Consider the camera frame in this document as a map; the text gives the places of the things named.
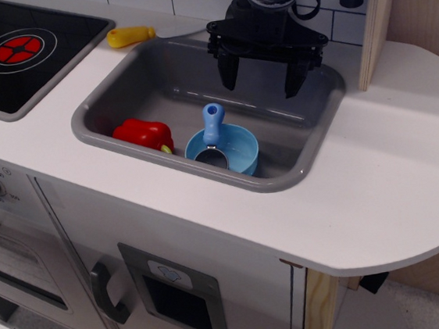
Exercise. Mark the dark grey cabinet door handle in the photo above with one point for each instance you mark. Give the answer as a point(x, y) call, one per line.
point(110, 292)

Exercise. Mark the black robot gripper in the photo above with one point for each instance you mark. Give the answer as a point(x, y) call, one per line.
point(248, 32)

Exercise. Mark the grey toy sink basin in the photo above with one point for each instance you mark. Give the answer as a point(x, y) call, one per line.
point(176, 82)

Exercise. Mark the blue handled metal measuring spoon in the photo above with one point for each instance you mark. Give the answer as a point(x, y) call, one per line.
point(213, 115)

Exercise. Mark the light blue plastic bowl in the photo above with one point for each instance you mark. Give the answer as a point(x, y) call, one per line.
point(237, 150)

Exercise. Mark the light wood side post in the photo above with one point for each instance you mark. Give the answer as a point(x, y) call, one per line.
point(377, 20)

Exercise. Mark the red toy bell pepper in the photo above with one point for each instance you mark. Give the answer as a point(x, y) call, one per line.
point(153, 135)

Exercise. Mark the black toy stovetop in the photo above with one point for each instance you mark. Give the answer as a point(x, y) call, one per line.
point(38, 48)

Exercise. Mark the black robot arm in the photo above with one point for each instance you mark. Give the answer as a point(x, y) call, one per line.
point(281, 5)

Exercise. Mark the grey toy ice dispenser panel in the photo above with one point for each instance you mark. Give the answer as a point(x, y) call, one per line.
point(173, 292)

